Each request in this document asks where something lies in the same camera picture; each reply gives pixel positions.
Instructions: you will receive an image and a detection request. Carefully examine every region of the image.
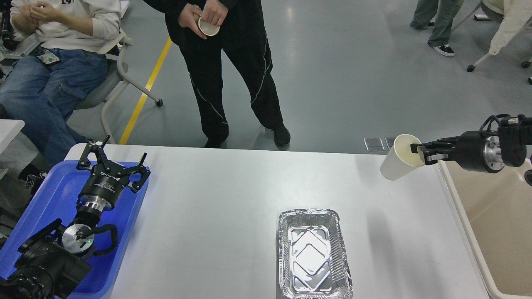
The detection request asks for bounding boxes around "aluminium foil tray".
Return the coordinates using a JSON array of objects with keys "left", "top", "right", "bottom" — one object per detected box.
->
[{"left": 278, "top": 208, "right": 353, "bottom": 299}]

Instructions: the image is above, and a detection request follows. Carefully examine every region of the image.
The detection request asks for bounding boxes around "small white side table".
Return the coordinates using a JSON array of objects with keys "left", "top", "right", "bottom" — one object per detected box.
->
[{"left": 0, "top": 119, "right": 25, "bottom": 154}]

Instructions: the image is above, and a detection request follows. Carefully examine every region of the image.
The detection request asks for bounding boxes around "grey office chair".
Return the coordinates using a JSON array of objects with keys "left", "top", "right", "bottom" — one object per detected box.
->
[{"left": 74, "top": 29, "right": 163, "bottom": 143}]

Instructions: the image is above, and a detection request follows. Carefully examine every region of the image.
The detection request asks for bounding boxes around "seated person in jeans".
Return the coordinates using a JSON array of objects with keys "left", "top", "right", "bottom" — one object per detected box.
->
[{"left": 0, "top": 0, "right": 121, "bottom": 166}]

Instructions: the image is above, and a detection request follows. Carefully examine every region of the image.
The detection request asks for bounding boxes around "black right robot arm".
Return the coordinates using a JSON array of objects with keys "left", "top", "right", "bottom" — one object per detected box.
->
[{"left": 410, "top": 114, "right": 532, "bottom": 174}]

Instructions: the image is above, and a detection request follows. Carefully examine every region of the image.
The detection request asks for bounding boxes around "standing person in black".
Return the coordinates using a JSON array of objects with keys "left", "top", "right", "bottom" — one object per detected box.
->
[{"left": 143, "top": 0, "right": 291, "bottom": 150}]

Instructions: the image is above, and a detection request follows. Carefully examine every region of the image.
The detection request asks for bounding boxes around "left floor outlet plate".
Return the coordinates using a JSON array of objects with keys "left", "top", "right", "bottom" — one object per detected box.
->
[{"left": 363, "top": 137, "right": 386, "bottom": 152}]

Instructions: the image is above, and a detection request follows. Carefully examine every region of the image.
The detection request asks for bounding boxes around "paper cup in person's hands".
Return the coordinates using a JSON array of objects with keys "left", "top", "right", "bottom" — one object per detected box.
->
[{"left": 197, "top": 17, "right": 220, "bottom": 37}]

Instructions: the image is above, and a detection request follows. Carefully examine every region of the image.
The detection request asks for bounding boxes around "floor outlet plate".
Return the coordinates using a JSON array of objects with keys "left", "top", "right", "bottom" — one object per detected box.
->
[
  {"left": 384, "top": 137, "right": 396, "bottom": 151},
  {"left": 363, "top": 137, "right": 386, "bottom": 152}
]

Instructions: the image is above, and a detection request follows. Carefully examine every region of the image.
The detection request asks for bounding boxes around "beige plastic bin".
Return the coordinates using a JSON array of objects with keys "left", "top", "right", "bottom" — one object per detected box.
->
[{"left": 438, "top": 159, "right": 532, "bottom": 299}]

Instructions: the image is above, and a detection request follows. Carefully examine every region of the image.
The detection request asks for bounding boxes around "white chair with jacket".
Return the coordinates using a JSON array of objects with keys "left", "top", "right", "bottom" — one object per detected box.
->
[{"left": 451, "top": 0, "right": 532, "bottom": 86}]

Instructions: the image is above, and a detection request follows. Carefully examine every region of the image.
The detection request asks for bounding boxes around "blue plastic tray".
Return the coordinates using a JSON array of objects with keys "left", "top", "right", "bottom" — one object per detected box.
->
[{"left": 0, "top": 160, "right": 149, "bottom": 299}]

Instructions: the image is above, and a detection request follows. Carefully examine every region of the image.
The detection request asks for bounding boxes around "black equipment at left edge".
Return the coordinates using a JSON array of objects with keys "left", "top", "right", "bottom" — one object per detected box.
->
[{"left": 0, "top": 12, "right": 19, "bottom": 51}]

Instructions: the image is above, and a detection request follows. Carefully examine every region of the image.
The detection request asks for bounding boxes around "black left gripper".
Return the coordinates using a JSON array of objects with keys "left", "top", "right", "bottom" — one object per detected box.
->
[{"left": 76, "top": 135, "right": 151, "bottom": 212}]

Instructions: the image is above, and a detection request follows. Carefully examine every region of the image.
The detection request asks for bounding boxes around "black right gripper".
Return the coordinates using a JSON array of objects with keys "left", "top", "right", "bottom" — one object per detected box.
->
[{"left": 410, "top": 131, "right": 505, "bottom": 174}]

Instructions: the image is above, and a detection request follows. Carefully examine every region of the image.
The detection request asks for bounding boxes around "person in grey trousers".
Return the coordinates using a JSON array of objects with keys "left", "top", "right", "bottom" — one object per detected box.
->
[{"left": 410, "top": 0, "right": 464, "bottom": 57}]

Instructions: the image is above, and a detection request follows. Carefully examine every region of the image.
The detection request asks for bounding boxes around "white paper cup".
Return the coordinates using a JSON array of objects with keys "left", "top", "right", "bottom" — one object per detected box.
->
[{"left": 380, "top": 134, "right": 425, "bottom": 181}]

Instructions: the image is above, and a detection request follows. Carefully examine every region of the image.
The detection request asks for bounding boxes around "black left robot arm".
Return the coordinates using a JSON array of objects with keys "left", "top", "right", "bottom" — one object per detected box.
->
[{"left": 1, "top": 141, "right": 151, "bottom": 299}]

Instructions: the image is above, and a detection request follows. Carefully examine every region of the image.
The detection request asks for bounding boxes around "right floor outlet plate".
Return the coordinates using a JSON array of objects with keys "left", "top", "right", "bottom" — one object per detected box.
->
[{"left": 384, "top": 137, "right": 396, "bottom": 151}]

